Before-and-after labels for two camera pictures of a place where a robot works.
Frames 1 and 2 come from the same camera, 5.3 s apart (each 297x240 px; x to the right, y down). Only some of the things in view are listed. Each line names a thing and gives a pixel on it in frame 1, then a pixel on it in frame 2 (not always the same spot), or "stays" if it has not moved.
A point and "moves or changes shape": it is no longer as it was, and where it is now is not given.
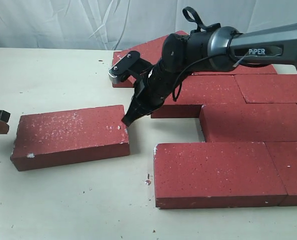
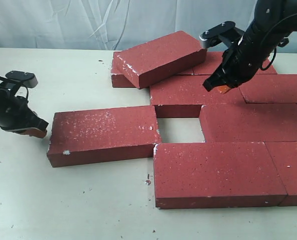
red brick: x=216 y=174 stays
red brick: x=54 y=138 moves or changes shape
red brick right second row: x=272 y=88 stays
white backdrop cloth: x=114 y=24 stays
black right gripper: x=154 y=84 → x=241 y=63
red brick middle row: x=253 y=122 stays
